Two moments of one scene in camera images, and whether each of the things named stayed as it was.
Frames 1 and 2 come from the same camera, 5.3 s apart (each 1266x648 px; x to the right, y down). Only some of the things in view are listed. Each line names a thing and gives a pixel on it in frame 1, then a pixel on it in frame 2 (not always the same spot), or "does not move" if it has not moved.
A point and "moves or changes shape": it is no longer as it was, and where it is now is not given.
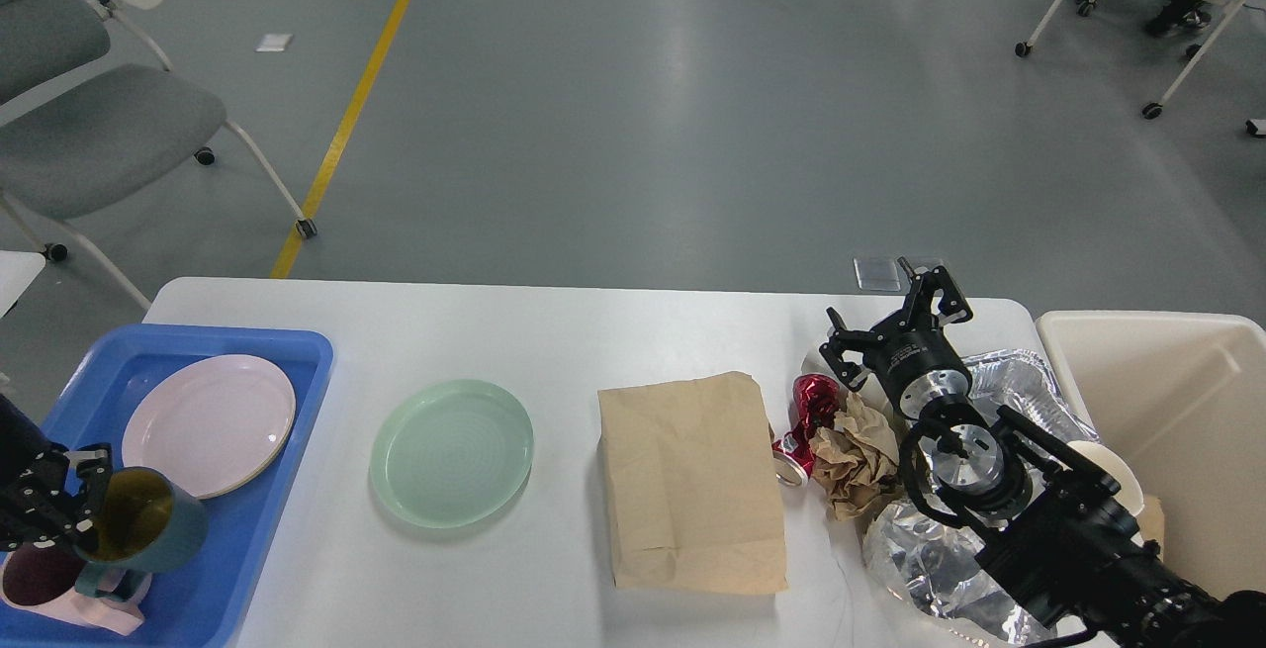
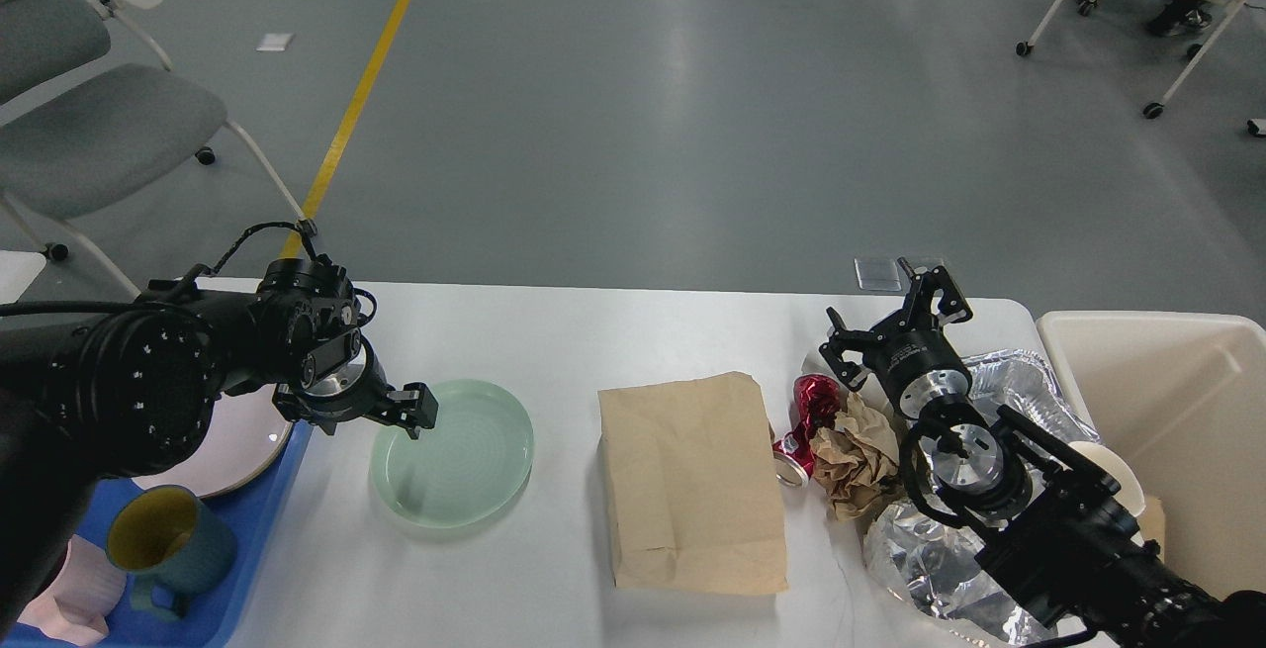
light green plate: [452, 454] does not move
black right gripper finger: [841, 340] does not move
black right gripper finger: [952, 305] does not move
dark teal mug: [144, 520] moves or changes shape
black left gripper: [35, 506] to [413, 407]
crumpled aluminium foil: [937, 568] does not move
